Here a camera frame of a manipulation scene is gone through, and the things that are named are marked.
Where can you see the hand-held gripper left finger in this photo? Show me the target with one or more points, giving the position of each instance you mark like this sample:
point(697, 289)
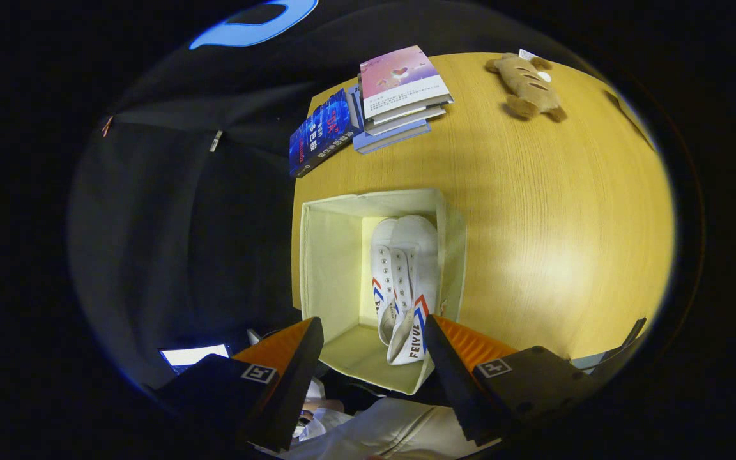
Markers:
point(294, 390)

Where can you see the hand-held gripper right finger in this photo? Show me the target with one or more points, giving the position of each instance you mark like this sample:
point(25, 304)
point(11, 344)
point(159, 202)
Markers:
point(454, 390)

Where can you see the cream fabric storage box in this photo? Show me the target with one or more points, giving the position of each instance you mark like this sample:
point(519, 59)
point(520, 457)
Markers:
point(329, 275)

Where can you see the white canvas shoe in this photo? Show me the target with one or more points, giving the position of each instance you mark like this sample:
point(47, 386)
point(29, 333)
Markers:
point(425, 255)
point(384, 268)

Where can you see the light blue book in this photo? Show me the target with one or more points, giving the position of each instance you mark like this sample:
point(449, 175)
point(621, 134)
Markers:
point(393, 142)

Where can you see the blue printed book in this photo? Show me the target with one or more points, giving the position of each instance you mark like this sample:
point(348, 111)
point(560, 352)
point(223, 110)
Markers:
point(320, 131)

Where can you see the white cloth clip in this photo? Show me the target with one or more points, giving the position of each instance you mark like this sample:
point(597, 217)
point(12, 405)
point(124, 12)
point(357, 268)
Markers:
point(216, 140)

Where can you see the grey book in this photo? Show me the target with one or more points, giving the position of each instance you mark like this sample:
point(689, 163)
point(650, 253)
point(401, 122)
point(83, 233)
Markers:
point(416, 120)

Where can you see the brown bread plush toy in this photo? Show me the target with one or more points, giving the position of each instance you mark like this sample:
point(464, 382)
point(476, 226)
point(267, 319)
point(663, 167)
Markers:
point(524, 86)

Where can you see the pink cover book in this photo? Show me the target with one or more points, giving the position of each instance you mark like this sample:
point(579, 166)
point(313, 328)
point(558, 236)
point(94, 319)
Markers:
point(400, 76)

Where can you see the pink cloth clip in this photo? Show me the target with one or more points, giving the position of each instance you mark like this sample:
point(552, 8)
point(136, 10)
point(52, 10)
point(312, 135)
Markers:
point(107, 126)

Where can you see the thin flat sheet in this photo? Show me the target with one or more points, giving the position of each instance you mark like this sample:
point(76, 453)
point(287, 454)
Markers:
point(630, 118)

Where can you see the white paper tag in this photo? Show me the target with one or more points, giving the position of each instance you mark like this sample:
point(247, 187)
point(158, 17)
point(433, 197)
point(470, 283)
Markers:
point(526, 54)

